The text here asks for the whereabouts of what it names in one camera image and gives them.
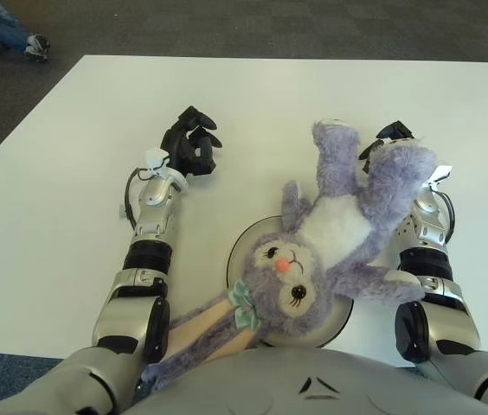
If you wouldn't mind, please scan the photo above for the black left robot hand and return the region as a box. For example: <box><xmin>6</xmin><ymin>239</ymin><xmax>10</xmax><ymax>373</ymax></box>
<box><xmin>160</xmin><ymin>105</ymin><xmax>223</xmax><ymax>177</ymax></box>

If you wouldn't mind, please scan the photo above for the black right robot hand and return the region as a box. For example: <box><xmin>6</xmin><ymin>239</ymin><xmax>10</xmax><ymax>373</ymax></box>
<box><xmin>358</xmin><ymin>120</ymin><xmax>414</xmax><ymax>174</ymax></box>

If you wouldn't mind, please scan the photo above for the purple plush bunny doll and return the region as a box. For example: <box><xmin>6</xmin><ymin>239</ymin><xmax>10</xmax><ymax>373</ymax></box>
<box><xmin>139</xmin><ymin>118</ymin><xmax>440</xmax><ymax>393</ymax></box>

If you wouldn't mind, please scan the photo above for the white plate with black rim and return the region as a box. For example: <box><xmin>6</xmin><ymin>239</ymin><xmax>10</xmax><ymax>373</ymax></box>
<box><xmin>225</xmin><ymin>214</ymin><xmax>356</xmax><ymax>349</ymax></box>

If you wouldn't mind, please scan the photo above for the grey white sneaker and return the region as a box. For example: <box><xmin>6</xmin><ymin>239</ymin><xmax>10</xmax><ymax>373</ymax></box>
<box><xmin>23</xmin><ymin>34</ymin><xmax>51</xmax><ymax>61</ymax></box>

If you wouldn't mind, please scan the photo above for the silver robot torso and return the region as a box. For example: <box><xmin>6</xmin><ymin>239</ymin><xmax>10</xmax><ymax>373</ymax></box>
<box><xmin>0</xmin><ymin>345</ymin><xmax>488</xmax><ymax>415</ymax></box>

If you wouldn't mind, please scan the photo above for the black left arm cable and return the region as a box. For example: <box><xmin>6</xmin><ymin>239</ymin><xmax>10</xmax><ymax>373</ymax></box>
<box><xmin>123</xmin><ymin>167</ymin><xmax>171</xmax><ymax>233</ymax></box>

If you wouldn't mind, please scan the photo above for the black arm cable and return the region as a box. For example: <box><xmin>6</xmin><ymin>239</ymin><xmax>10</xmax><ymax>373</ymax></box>
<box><xmin>436</xmin><ymin>189</ymin><xmax>456</xmax><ymax>247</ymax></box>
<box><xmin>123</xmin><ymin>167</ymin><xmax>171</xmax><ymax>233</ymax></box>

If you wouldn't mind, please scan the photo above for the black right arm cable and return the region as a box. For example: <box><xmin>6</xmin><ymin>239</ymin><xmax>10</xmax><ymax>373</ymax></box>
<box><xmin>436</xmin><ymin>189</ymin><xmax>456</xmax><ymax>247</ymax></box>

